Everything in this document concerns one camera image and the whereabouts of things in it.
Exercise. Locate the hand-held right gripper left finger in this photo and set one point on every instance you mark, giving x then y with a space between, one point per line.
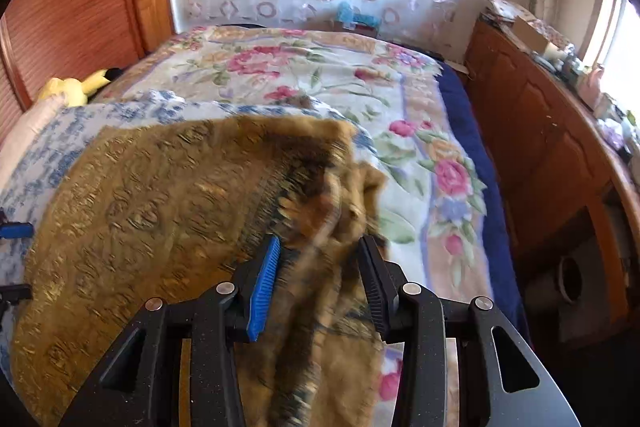
263 287

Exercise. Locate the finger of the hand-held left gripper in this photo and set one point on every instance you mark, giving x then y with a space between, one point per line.
15 293
15 231

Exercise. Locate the floral blanket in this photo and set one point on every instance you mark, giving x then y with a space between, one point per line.
390 107

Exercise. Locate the turquoise toy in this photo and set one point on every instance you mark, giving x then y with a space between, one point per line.
352 18

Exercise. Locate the cardboard box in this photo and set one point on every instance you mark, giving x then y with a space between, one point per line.
531 34

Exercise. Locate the white pink pillow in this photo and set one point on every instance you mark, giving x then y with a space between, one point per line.
30 127

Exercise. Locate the dark blue bed sheet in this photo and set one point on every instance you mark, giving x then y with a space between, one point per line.
482 147

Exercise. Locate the dark round pot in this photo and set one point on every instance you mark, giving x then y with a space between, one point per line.
571 278

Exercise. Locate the wooden sideboard cabinet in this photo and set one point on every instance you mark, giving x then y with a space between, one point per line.
545 142

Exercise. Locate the yellow plush toy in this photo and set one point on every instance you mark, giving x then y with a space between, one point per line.
77 86

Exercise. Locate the bright window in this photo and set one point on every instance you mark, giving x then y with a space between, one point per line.
617 37

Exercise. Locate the pink ceramic jar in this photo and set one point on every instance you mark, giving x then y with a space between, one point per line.
595 79

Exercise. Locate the golden brown patterned cloth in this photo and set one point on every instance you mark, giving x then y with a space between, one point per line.
165 227

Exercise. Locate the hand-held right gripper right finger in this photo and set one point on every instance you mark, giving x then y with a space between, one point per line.
374 287

